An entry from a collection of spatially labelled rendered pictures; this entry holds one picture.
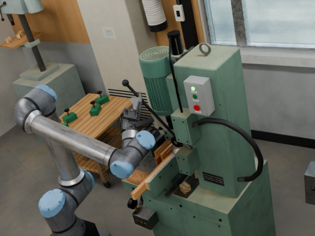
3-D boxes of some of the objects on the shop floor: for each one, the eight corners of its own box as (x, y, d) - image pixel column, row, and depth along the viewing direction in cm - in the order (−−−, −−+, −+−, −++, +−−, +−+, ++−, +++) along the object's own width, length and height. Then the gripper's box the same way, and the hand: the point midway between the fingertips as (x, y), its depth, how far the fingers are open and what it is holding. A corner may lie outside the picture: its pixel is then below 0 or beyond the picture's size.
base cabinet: (202, 228, 312) (183, 149, 276) (279, 257, 277) (269, 172, 241) (166, 275, 285) (140, 195, 248) (246, 314, 250) (229, 227, 213)
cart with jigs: (104, 137, 444) (85, 82, 411) (150, 146, 412) (133, 87, 380) (61, 178, 401) (35, 121, 368) (108, 192, 369) (85, 130, 336)
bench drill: (64, 115, 503) (11, -21, 422) (103, 124, 467) (53, -24, 386) (33, 138, 473) (-31, -3, 392) (72, 150, 437) (10, -4, 356)
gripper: (127, 121, 199) (129, 85, 210) (115, 141, 215) (116, 106, 225) (145, 124, 202) (146, 89, 212) (131, 143, 217) (132, 110, 228)
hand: (136, 99), depth 220 cm, fingers closed on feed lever, 14 cm apart
